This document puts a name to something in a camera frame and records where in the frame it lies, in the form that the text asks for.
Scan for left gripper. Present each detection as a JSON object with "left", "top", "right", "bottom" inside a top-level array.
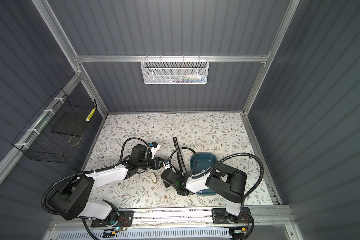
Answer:
[{"left": 137, "top": 155, "right": 168, "bottom": 170}]

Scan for pink mini stapler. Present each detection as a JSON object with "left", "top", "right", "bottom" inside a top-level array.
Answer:
[{"left": 163, "top": 162, "right": 171, "bottom": 170}]

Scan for black stapler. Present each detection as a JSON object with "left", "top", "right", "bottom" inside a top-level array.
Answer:
[{"left": 173, "top": 137, "right": 187, "bottom": 176}]

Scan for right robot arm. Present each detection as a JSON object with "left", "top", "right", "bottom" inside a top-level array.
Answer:
[{"left": 161, "top": 164, "right": 247, "bottom": 223}]

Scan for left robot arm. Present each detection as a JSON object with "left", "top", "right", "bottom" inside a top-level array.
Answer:
[{"left": 42, "top": 142, "right": 164, "bottom": 221}]

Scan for teal plastic tray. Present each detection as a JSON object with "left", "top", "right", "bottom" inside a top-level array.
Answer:
[{"left": 190, "top": 153, "right": 218, "bottom": 196}]

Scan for yellow marker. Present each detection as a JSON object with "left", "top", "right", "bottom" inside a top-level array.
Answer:
[{"left": 85, "top": 108, "right": 96, "bottom": 122}]

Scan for tubes in white basket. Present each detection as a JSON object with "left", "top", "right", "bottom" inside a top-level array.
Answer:
[{"left": 167, "top": 75, "right": 207, "bottom": 83}]

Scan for black pad in basket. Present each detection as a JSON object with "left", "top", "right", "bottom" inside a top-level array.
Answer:
[{"left": 51, "top": 112, "right": 89, "bottom": 137}]

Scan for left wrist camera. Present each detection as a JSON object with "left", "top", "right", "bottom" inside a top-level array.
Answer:
[{"left": 149, "top": 142, "right": 161, "bottom": 159}]

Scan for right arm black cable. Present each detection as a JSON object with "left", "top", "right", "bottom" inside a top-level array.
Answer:
[{"left": 168, "top": 146, "right": 265, "bottom": 200}]

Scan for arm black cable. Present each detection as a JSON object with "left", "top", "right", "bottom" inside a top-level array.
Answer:
[
  {"left": 41, "top": 137, "right": 152, "bottom": 217},
  {"left": 168, "top": 146, "right": 265, "bottom": 200}
]

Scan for white wire mesh basket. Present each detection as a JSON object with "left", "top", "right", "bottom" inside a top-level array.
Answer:
[{"left": 141, "top": 59, "right": 210, "bottom": 85}]

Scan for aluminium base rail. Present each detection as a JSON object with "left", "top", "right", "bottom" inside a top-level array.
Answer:
[{"left": 52, "top": 206, "right": 293, "bottom": 230}]

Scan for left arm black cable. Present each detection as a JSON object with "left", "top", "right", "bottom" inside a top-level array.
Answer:
[{"left": 41, "top": 137, "right": 152, "bottom": 217}]

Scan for black wire basket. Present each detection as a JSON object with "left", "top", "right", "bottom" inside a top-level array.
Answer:
[{"left": 12, "top": 91, "right": 97, "bottom": 164}]

